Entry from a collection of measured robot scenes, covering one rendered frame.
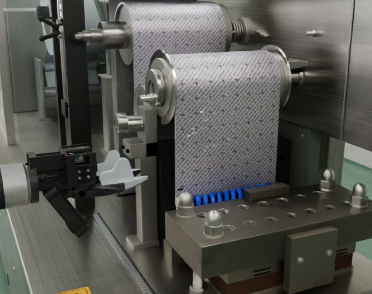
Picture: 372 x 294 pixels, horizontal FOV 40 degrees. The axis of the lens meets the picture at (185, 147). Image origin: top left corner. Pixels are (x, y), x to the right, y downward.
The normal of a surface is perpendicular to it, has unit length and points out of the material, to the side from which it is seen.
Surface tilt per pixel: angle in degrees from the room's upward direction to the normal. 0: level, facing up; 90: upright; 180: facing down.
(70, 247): 0
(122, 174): 89
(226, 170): 90
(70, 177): 89
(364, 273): 0
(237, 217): 0
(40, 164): 89
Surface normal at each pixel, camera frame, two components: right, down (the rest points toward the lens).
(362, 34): -0.91, 0.11
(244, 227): 0.00, -0.96
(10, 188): 0.40, 0.05
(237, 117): 0.41, 0.26
